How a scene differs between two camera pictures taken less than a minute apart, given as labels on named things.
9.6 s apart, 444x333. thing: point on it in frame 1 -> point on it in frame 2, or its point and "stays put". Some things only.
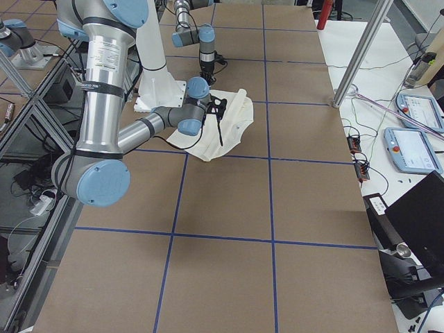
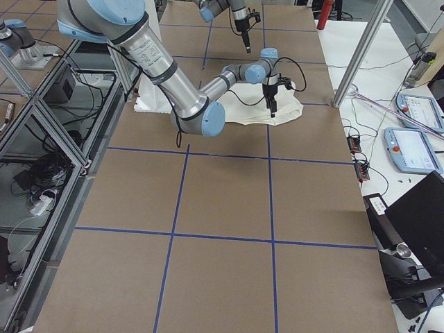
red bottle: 326,10 stays put
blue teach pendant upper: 422,109 stays put
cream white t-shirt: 205,144 -> 244,103
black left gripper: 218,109 -> 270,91
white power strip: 41,205 stays put
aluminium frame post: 379,12 stays put
